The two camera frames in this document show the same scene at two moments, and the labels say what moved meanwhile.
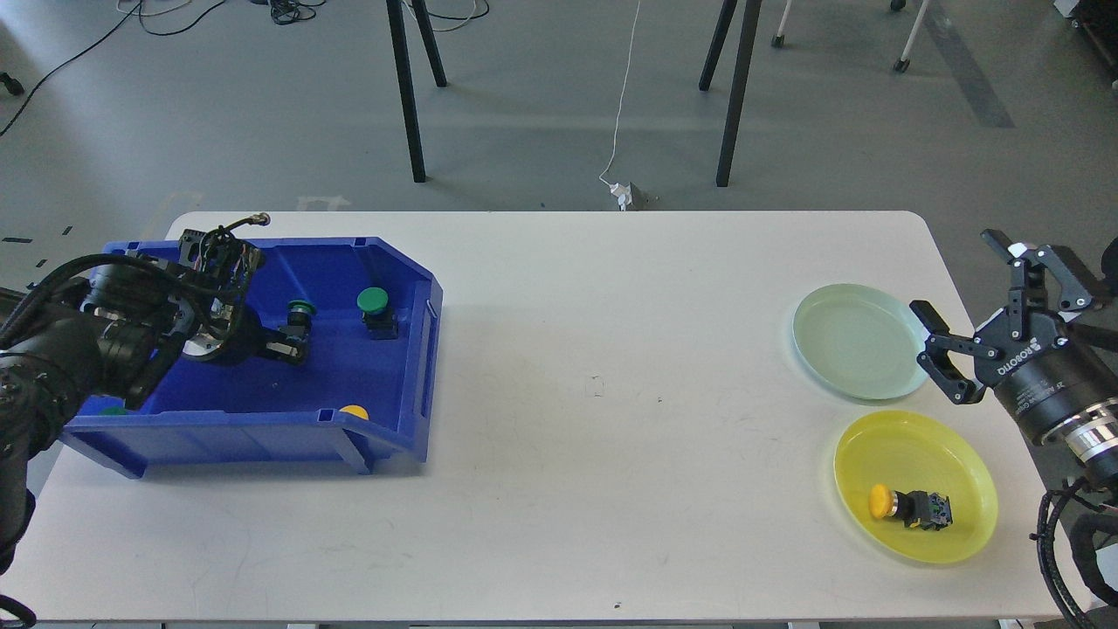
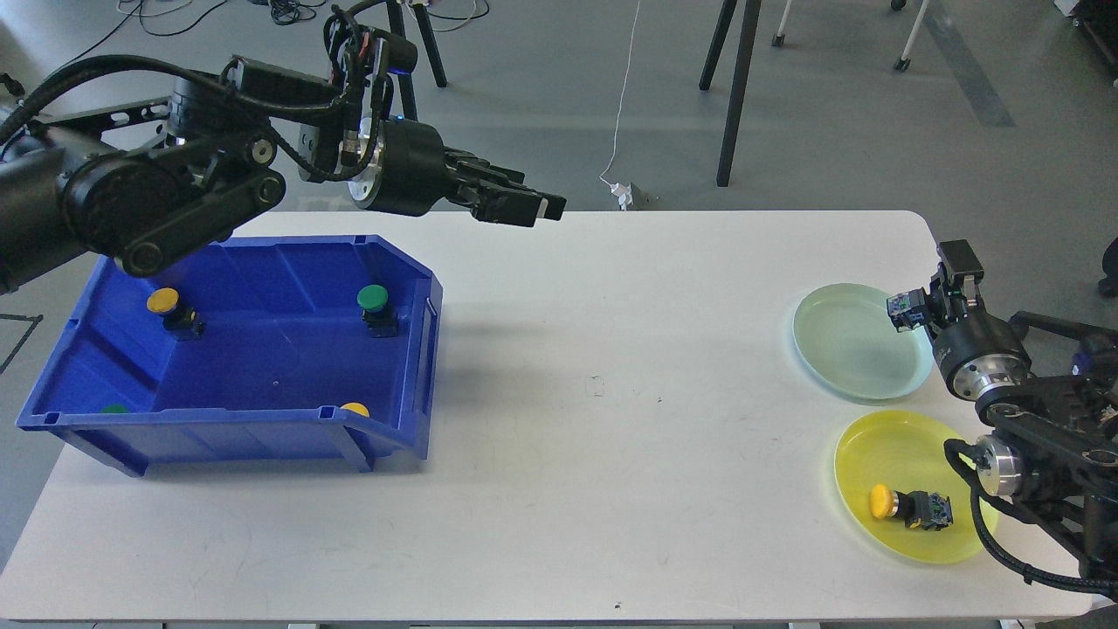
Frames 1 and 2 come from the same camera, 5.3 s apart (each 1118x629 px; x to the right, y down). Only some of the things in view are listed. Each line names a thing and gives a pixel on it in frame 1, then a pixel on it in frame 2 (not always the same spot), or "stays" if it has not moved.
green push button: x=380 y=319 stays
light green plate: x=859 y=341 stays
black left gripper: x=232 y=333 to x=410 y=171
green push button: x=299 y=316 to x=907 y=309
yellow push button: x=916 y=509 stays
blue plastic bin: x=362 y=393 stays
